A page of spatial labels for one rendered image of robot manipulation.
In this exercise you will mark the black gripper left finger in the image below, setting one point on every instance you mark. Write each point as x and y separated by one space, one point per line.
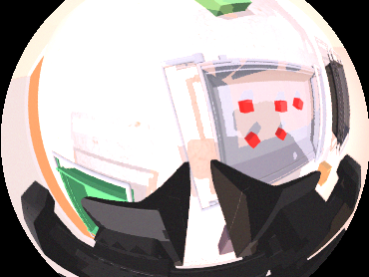
162 215

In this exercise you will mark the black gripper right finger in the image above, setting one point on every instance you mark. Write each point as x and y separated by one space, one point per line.
249 205

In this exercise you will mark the green block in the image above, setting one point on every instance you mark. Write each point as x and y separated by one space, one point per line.
222 7

